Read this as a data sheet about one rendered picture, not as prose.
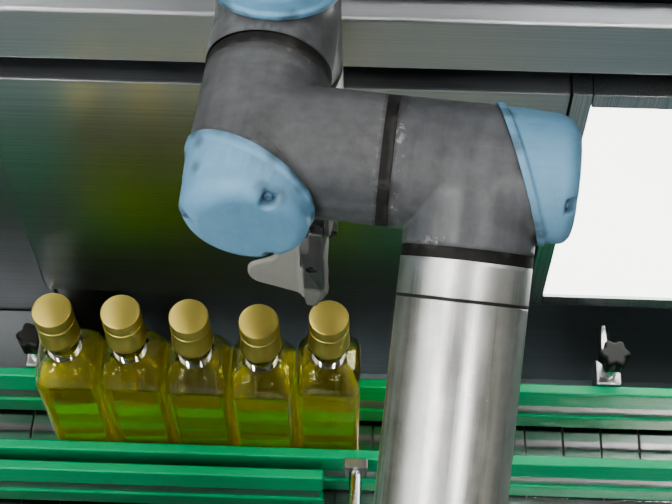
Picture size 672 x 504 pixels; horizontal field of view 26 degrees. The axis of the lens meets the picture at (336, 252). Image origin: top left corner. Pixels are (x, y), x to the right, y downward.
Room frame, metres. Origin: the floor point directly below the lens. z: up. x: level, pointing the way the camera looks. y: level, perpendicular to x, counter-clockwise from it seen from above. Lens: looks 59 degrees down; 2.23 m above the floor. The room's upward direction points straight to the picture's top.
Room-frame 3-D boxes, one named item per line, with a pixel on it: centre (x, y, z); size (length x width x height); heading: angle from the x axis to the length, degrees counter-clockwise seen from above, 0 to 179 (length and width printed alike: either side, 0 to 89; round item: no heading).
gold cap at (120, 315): (0.57, 0.18, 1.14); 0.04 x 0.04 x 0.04
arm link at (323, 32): (0.57, 0.03, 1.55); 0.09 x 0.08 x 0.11; 173
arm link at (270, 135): (0.47, 0.03, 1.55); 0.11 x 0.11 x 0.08; 83
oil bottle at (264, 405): (0.57, 0.06, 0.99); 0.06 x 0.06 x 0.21; 88
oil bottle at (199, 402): (0.57, 0.12, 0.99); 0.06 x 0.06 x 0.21; 87
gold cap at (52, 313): (0.58, 0.24, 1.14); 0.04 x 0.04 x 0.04
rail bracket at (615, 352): (0.63, -0.26, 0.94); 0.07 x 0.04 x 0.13; 178
